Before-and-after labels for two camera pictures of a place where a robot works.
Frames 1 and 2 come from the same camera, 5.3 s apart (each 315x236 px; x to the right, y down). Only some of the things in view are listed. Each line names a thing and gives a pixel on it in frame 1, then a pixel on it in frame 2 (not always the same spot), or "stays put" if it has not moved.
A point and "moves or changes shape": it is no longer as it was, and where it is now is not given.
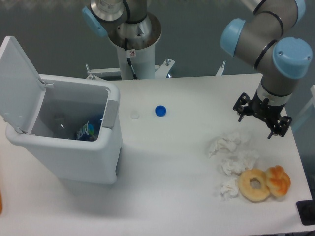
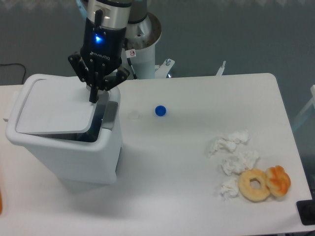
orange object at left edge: (1, 203) stays put
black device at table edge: (306, 209) stays put
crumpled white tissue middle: (239, 162) stays put
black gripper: (268, 113) -> (102, 49)
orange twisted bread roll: (278, 180) stays put
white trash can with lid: (44, 113) moves or changes shape
